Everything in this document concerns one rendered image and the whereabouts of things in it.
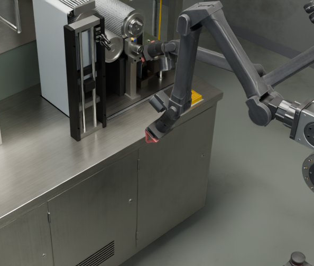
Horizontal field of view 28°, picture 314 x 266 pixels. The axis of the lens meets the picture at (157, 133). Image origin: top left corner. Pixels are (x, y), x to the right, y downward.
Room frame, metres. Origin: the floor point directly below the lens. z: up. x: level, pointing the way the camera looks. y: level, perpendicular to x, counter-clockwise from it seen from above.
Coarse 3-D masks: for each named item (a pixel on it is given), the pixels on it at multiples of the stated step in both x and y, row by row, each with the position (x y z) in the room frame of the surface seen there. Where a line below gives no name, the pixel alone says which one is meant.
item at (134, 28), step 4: (132, 20) 2.42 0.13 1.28; (136, 20) 2.42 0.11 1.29; (140, 20) 2.43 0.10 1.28; (132, 24) 2.40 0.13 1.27; (136, 24) 2.42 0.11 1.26; (128, 28) 2.40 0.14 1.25; (132, 28) 2.40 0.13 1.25; (136, 28) 2.42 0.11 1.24; (140, 28) 2.43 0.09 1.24; (132, 32) 2.40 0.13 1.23; (136, 32) 2.42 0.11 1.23
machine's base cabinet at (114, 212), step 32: (192, 128) 2.36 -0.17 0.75; (128, 160) 2.07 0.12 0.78; (160, 160) 2.21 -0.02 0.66; (192, 160) 2.37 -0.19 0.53; (64, 192) 1.82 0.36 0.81; (96, 192) 1.94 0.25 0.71; (128, 192) 2.07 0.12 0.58; (160, 192) 2.22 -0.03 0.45; (192, 192) 2.39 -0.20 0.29; (32, 224) 1.71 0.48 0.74; (64, 224) 1.81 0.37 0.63; (96, 224) 1.93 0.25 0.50; (128, 224) 2.07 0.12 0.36; (160, 224) 2.23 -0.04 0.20; (0, 256) 1.59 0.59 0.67; (32, 256) 1.69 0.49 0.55; (64, 256) 1.81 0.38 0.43; (96, 256) 1.93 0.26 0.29; (128, 256) 2.08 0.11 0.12
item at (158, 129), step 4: (156, 120) 1.91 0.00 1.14; (160, 120) 1.87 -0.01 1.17; (152, 124) 1.88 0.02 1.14; (156, 124) 1.88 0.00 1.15; (160, 124) 1.86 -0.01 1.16; (148, 128) 1.87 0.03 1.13; (152, 128) 1.87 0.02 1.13; (156, 128) 1.87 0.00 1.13; (160, 128) 1.86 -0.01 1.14; (164, 128) 1.86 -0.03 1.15; (168, 128) 1.86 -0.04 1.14; (172, 128) 1.90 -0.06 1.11; (152, 132) 1.85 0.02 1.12; (156, 132) 1.86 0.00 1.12; (160, 132) 1.86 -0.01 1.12; (164, 132) 1.87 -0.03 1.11; (156, 136) 1.84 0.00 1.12; (160, 136) 1.85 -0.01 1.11
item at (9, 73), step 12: (24, 48) 2.42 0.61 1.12; (36, 48) 2.46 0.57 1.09; (0, 60) 2.33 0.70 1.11; (12, 60) 2.37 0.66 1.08; (24, 60) 2.41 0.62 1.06; (36, 60) 2.46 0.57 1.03; (0, 72) 2.32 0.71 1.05; (12, 72) 2.36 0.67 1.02; (24, 72) 2.41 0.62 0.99; (36, 72) 2.45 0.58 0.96; (0, 84) 2.31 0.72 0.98; (12, 84) 2.36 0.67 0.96; (24, 84) 2.40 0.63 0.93; (0, 96) 2.31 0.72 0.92
